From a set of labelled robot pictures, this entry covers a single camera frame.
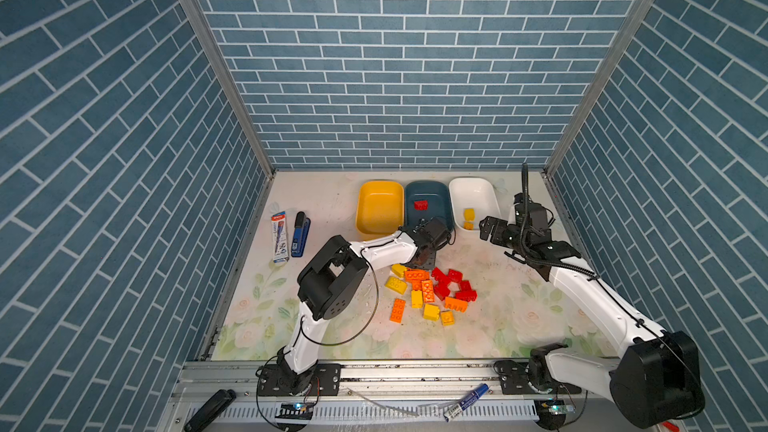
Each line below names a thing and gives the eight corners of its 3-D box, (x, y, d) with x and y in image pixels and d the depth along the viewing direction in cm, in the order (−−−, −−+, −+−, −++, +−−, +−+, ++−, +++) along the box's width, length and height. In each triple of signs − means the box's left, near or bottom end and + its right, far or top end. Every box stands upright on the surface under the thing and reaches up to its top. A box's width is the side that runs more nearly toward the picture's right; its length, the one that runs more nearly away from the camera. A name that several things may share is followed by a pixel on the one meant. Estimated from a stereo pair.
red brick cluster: (433, 301, 89) (434, 298, 87) (431, 271, 95) (432, 268, 94) (476, 301, 89) (477, 298, 87) (471, 271, 95) (472, 268, 94)
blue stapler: (290, 257, 97) (286, 251, 94) (300, 218, 107) (297, 211, 104) (302, 257, 97) (299, 251, 94) (311, 218, 108) (309, 211, 104)
